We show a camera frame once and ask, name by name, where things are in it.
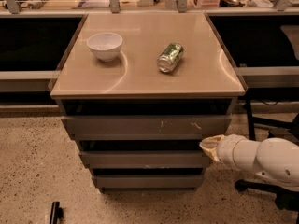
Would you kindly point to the grey middle drawer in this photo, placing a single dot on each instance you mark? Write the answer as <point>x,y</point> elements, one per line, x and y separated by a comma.
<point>144,159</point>

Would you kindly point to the black object on floor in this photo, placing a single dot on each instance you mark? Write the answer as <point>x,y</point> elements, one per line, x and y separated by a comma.
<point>56,213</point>

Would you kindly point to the grey drawer cabinet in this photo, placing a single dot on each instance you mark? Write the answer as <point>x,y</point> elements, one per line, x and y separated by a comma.
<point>203,83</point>

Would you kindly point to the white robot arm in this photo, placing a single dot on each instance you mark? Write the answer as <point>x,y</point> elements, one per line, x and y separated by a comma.
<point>274,160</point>

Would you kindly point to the green soda can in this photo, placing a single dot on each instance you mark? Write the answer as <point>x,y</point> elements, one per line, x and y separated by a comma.
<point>169,58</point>

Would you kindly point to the grey top drawer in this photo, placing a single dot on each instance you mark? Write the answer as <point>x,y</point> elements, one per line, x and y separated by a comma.
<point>145,127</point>

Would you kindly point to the grey bottom drawer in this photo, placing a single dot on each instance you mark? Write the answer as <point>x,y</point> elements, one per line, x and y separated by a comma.
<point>147,181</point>

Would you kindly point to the black office chair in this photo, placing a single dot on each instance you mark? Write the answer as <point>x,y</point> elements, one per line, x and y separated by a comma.
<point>285,199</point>

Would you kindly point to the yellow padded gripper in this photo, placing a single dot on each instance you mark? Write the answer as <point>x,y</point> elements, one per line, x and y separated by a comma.
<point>226,149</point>

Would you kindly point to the white ceramic bowl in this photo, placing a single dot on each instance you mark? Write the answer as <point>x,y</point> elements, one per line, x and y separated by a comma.
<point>105,46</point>

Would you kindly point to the grey drawer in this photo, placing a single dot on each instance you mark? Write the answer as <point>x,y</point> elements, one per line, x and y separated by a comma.
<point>144,159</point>
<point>145,127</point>
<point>147,181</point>

